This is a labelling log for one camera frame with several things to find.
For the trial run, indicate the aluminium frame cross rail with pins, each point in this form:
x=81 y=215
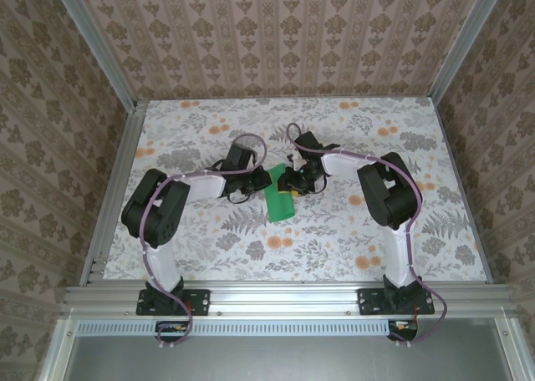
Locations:
x=284 y=299

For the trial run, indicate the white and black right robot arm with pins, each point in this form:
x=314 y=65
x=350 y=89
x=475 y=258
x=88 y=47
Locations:
x=388 y=197

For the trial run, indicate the white right camera mount bracket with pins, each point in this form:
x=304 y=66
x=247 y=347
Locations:
x=297 y=160

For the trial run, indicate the aluminium frame corner post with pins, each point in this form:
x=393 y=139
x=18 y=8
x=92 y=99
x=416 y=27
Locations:
x=98 y=47
x=468 y=38

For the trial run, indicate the grey metal shelf panel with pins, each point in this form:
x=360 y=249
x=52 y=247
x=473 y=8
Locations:
x=271 y=360

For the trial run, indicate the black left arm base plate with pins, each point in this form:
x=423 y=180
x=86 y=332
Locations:
x=200 y=301

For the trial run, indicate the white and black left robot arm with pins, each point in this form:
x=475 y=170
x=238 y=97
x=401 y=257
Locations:
x=154 y=214

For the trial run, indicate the aluminium lower frame strut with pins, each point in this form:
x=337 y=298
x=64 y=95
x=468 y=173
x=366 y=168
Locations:
x=56 y=352
x=512 y=352

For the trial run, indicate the floral patterned table cover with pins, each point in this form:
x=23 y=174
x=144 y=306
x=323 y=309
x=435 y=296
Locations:
x=334 y=251

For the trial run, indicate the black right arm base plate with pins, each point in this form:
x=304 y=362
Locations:
x=370 y=301

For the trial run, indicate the small circuit board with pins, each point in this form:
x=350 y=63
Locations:
x=171 y=330
x=403 y=328

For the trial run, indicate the aluminium frame side rail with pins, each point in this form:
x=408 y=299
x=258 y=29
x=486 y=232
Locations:
x=113 y=189

